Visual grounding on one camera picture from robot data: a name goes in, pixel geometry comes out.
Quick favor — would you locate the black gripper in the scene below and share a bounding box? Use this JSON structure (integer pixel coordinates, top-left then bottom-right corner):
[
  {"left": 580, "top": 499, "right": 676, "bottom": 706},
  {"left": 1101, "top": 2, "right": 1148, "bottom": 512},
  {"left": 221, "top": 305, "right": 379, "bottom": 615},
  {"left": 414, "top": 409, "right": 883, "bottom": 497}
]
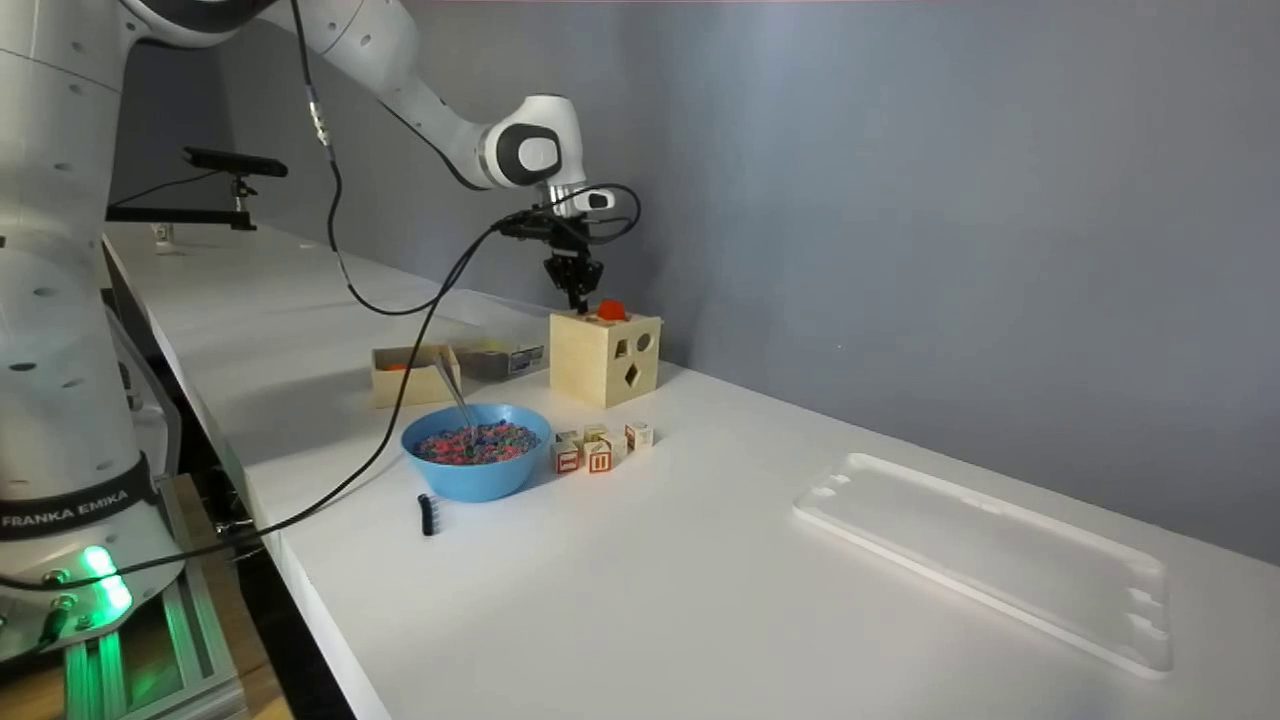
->
[{"left": 536, "top": 216, "right": 606, "bottom": 318}]

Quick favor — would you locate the black cable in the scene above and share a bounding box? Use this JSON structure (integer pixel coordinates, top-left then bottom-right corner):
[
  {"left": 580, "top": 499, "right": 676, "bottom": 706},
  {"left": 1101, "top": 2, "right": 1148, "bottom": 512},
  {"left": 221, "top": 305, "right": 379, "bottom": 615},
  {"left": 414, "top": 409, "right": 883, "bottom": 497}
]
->
[
  {"left": 282, "top": 0, "right": 536, "bottom": 318},
  {"left": 0, "top": 212, "right": 551, "bottom": 596}
]

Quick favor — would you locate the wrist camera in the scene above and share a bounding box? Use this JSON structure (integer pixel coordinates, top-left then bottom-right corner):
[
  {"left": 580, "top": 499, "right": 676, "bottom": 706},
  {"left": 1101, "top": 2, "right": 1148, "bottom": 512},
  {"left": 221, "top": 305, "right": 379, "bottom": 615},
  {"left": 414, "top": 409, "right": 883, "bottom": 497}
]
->
[{"left": 546, "top": 184, "right": 623, "bottom": 220}]

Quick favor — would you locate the wooden shape sorter box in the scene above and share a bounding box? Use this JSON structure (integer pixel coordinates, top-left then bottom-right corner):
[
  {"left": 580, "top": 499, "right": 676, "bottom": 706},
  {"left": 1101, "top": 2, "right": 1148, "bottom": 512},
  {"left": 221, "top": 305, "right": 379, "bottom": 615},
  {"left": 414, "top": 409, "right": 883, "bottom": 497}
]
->
[{"left": 544, "top": 307, "right": 667, "bottom": 411}]

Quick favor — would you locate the blue bowl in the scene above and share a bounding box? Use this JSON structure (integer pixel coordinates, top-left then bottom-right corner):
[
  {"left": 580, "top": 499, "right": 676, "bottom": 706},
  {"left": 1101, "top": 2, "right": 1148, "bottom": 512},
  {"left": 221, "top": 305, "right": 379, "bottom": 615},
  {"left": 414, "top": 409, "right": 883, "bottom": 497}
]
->
[{"left": 396, "top": 399, "right": 558, "bottom": 507}]

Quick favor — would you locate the open wooden tray box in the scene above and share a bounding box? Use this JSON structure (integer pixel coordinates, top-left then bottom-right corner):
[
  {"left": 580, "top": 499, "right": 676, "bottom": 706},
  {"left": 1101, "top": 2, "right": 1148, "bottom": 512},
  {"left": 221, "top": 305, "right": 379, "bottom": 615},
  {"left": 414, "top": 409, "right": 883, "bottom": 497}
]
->
[{"left": 369, "top": 338, "right": 466, "bottom": 411}]

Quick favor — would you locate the black camera on stand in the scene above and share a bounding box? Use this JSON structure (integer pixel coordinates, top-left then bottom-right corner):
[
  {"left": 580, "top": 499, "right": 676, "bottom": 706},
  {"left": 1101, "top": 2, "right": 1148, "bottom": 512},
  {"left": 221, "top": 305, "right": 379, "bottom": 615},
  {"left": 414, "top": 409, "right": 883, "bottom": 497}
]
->
[{"left": 105, "top": 145, "right": 290, "bottom": 235}]

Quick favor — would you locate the robot mounting platform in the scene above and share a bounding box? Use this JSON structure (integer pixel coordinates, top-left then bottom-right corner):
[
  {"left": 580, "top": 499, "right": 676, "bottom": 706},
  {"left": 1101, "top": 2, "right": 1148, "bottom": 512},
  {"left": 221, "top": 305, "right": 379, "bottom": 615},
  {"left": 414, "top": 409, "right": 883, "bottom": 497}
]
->
[{"left": 0, "top": 585, "right": 249, "bottom": 720}]

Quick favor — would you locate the colourful beads pile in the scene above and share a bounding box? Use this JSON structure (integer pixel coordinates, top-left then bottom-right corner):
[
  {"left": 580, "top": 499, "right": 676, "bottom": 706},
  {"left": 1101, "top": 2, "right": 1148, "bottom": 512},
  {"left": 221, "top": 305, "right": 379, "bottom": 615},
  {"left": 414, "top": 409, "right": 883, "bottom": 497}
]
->
[{"left": 418, "top": 420, "right": 538, "bottom": 467}]

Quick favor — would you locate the clear plastic lid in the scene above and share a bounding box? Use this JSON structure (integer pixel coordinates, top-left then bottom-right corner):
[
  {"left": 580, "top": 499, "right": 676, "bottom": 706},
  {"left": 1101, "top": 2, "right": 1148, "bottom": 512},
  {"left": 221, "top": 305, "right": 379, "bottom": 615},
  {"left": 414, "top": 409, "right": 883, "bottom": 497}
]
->
[{"left": 792, "top": 447, "right": 1174, "bottom": 674}]

